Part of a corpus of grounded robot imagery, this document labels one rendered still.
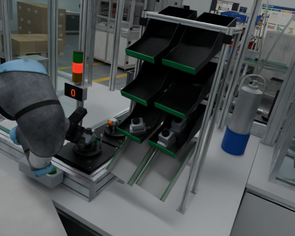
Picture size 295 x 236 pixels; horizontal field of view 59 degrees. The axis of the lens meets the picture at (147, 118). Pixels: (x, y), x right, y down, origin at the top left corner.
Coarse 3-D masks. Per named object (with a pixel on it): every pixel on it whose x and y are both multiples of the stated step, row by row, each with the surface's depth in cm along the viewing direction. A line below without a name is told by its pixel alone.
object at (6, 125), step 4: (4, 120) 157; (8, 120) 158; (0, 124) 153; (4, 124) 154; (8, 124) 154; (12, 124) 155; (16, 124) 156; (0, 128) 143; (4, 128) 144; (8, 128) 150; (8, 132) 141; (64, 144) 144; (60, 160) 126; (76, 168) 122; (84, 172) 120
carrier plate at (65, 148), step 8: (72, 144) 135; (104, 144) 140; (64, 152) 128; (72, 152) 129; (104, 152) 133; (112, 152) 134; (72, 160) 123; (80, 160) 124; (96, 160) 126; (104, 160) 127; (80, 168) 120; (88, 168) 120; (96, 168) 122
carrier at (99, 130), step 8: (112, 120) 163; (120, 120) 155; (96, 128) 155; (104, 128) 156; (112, 128) 153; (104, 136) 148; (112, 136) 146; (120, 136) 147; (112, 144) 141; (120, 144) 143
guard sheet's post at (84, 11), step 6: (84, 0) 122; (84, 6) 123; (84, 12) 124; (84, 18) 125; (84, 24) 126; (84, 30) 128; (84, 36) 129; (84, 42) 130; (84, 48) 132; (84, 54) 134; (84, 60) 135; (84, 66) 136; (84, 72) 138; (84, 78) 139; (84, 84) 141; (78, 102) 145
